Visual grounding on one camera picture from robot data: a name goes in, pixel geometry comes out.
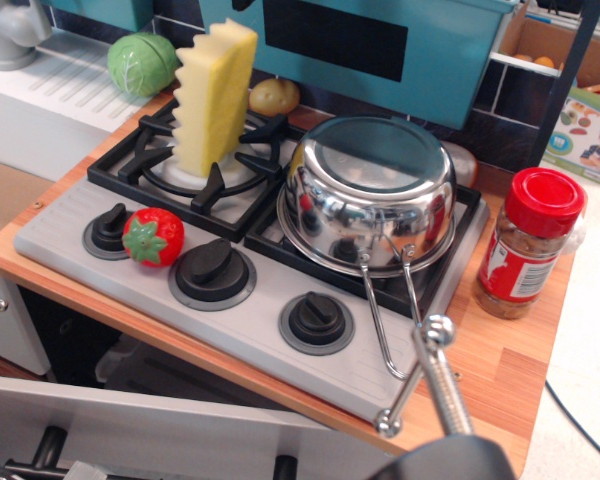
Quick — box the cardboard box with toys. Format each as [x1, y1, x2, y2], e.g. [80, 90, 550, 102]
[498, 1, 600, 88]

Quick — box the yellow toy potato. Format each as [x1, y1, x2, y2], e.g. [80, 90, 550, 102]
[249, 78, 300, 117]

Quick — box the grey oven door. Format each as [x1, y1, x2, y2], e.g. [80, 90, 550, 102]
[0, 377, 393, 479]

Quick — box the yellow serrated sponge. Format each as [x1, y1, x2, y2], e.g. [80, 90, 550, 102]
[173, 19, 258, 177]

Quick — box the red toy strawberry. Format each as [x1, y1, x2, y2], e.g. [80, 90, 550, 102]
[122, 207, 185, 268]

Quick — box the black cable on floor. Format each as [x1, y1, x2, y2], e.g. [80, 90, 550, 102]
[544, 379, 600, 472]

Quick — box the toy food picture box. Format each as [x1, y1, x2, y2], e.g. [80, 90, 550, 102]
[543, 87, 600, 184]

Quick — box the black middle stove knob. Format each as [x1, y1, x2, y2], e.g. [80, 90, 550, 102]
[168, 239, 257, 312]

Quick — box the black right burner grate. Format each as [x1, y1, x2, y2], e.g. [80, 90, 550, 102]
[244, 186, 489, 316]

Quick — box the grey toy faucet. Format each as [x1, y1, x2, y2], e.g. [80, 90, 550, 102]
[0, 0, 52, 71]

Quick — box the black metal post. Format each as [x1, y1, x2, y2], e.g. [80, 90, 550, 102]
[522, 0, 600, 168]

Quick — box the red-lidded spice jar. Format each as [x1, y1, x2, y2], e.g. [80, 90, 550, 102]
[474, 167, 587, 320]

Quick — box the green toy cabbage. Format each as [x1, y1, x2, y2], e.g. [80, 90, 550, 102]
[107, 32, 180, 97]

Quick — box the black burner grate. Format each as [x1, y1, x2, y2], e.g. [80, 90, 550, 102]
[244, 186, 489, 316]
[87, 99, 304, 242]

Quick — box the chrome metal clamp rod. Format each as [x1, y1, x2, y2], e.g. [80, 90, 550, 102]
[374, 314, 474, 438]

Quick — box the black stove knob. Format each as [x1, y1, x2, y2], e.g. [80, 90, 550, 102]
[82, 203, 133, 261]
[168, 239, 257, 312]
[278, 291, 355, 356]

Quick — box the black left burner grate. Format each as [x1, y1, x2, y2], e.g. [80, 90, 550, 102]
[87, 99, 304, 242]

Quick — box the grey toy stove top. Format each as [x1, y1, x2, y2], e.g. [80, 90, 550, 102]
[12, 89, 491, 424]

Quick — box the upside-down stainless steel pot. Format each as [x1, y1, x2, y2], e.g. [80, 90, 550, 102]
[277, 115, 457, 380]

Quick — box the black right stove knob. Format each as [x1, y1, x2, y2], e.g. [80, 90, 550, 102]
[278, 291, 355, 356]

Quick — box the black left stove knob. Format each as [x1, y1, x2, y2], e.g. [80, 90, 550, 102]
[82, 203, 133, 261]

